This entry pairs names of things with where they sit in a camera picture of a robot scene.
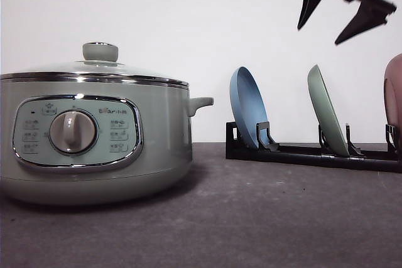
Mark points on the green plate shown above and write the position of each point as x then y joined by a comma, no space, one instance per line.
326,113

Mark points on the glass steamer lid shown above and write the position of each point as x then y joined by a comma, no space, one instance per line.
99,63

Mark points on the pink plate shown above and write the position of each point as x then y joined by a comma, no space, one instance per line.
393,94

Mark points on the blue plate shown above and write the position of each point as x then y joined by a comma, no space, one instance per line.
248,104

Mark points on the black plate rack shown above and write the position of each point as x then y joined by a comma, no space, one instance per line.
266,150

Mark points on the green electric steamer pot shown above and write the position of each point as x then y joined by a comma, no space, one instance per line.
79,138

